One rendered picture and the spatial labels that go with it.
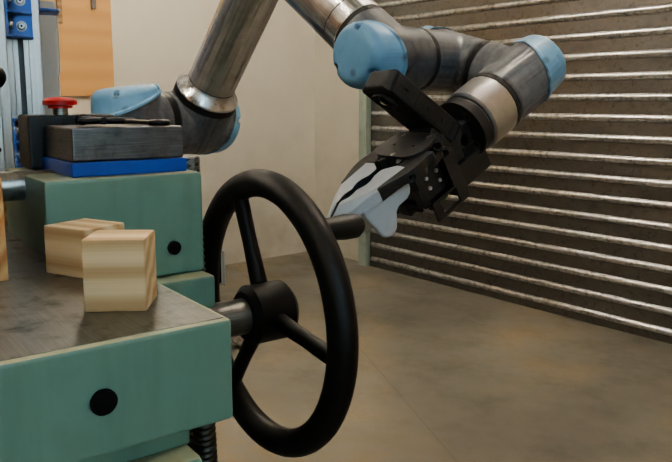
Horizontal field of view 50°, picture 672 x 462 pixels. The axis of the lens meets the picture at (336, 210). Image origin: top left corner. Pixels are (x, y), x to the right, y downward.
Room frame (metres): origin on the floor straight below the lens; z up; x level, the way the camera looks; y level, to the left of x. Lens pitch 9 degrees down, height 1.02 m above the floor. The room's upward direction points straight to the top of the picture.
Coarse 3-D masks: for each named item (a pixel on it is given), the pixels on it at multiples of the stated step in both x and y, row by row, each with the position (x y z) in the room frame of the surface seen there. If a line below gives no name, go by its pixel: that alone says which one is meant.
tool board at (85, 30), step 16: (48, 0) 3.80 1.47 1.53; (64, 0) 3.85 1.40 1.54; (80, 0) 3.90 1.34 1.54; (96, 0) 3.95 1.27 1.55; (64, 16) 3.84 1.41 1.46; (80, 16) 3.90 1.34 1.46; (96, 16) 3.95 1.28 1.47; (64, 32) 3.84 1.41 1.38; (80, 32) 3.89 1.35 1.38; (96, 32) 3.95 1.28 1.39; (64, 48) 3.84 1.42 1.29; (80, 48) 3.89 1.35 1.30; (96, 48) 3.95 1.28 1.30; (112, 48) 4.00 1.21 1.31; (64, 64) 3.84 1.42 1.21; (80, 64) 3.89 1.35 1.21; (96, 64) 3.94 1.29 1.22; (112, 64) 4.00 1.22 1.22; (64, 80) 3.83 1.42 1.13; (80, 80) 3.89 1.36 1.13; (96, 80) 3.94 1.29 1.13; (112, 80) 4.00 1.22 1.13
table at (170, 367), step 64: (0, 320) 0.39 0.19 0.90; (64, 320) 0.39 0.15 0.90; (128, 320) 0.39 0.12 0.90; (192, 320) 0.39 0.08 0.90; (0, 384) 0.32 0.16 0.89; (64, 384) 0.34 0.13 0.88; (128, 384) 0.36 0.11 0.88; (192, 384) 0.38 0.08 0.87; (0, 448) 0.32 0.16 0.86; (64, 448) 0.34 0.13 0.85
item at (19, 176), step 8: (0, 176) 0.59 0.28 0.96; (8, 176) 0.60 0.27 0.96; (16, 176) 0.60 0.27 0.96; (24, 176) 0.60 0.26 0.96; (8, 184) 0.59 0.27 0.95; (16, 184) 0.60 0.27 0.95; (24, 184) 0.60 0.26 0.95; (8, 192) 0.59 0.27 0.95; (16, 192) 0.60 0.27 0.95; (24, 192) 0.60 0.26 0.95; (8, 200) 0.60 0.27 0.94; (16, 200) 0.60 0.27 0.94
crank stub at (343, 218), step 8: (336, 216) 0.67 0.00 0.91; (344, 216) 0.67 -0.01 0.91; (352, 216) 0.68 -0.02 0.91; (336, 224) 0.66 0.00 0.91; (344, 224) 0.67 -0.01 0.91; (352, 224) 0.67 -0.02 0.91; (360, 224) 0.68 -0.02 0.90; (336, 232) 0.66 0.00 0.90; (344, 232) 0.67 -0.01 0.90; (352, 232) 0.67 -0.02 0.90; (360, 232) 0.68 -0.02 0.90
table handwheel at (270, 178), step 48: (240, 192) 0.72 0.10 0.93; (288, 192) 0.65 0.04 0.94; (336, 240) 0.62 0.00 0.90; (240, 288) 0.70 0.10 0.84; (288, 288) 0.70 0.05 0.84; (336, 288) 0.60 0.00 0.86; (288, 336) 0.66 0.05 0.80; (336, 336) 0.59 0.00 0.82; (240, 384) 0.76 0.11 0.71; (336, 384) 0.59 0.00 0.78; (288, 432) 0.66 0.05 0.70; (336, 432) 0.62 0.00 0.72
